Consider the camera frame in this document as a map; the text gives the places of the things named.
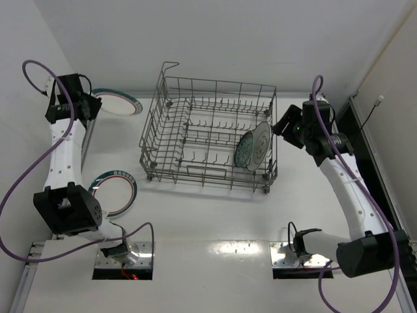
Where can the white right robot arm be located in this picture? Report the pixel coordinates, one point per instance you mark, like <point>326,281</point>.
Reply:
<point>370,247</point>

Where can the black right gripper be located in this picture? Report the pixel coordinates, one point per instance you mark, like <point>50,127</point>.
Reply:
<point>285,122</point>

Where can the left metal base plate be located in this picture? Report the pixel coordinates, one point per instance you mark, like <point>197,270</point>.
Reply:
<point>140,257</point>

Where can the grey wire dish rack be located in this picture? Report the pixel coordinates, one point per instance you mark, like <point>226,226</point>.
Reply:
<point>193,126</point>

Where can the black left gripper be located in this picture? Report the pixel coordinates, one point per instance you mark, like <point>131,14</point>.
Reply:
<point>90,106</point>

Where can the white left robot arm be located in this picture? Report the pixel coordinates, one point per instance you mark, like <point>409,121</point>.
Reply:
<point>64,204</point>

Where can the metal base plate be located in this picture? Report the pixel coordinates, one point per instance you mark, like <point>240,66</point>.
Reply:
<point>283,258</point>
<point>140,257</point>

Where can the small teal patterned plate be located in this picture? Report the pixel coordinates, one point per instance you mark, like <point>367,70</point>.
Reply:
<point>243,149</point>

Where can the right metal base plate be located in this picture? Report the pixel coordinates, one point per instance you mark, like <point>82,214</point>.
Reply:
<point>283,258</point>

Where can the white plate green red rim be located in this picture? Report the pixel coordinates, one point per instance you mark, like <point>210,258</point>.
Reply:
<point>117,102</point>

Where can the large white plate blue rim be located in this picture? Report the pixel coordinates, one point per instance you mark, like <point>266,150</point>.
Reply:
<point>262,136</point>

